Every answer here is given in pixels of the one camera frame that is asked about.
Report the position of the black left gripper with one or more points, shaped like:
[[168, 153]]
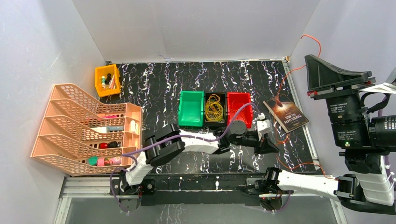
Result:
[[265, 141]]

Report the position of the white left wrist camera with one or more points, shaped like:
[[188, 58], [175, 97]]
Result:
[[263, 126]]

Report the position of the green capped pink bottle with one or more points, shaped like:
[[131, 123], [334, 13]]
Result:
[[103, 161]]

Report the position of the aluminium table frame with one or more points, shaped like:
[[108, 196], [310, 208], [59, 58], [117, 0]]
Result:
[[156, 87]]

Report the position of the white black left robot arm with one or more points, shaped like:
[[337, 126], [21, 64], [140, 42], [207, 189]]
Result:
[[162, 147]]

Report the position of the yellow plastic bin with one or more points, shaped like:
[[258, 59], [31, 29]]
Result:
[[107, 80]]

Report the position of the peach plastic file rack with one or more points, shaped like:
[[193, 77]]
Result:
[[77, 126]]

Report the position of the green plastic bin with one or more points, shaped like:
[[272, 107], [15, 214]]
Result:
[[191, 108]]

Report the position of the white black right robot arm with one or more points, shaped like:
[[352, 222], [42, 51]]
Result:
[[370, 185]]

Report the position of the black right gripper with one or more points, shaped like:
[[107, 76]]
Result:
[[321, 74]]

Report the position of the black plastic bin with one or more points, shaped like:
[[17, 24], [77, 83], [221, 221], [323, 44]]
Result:
[[215, 110]]

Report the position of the dark paperback book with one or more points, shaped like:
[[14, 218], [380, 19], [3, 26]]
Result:
[[286, 113]]

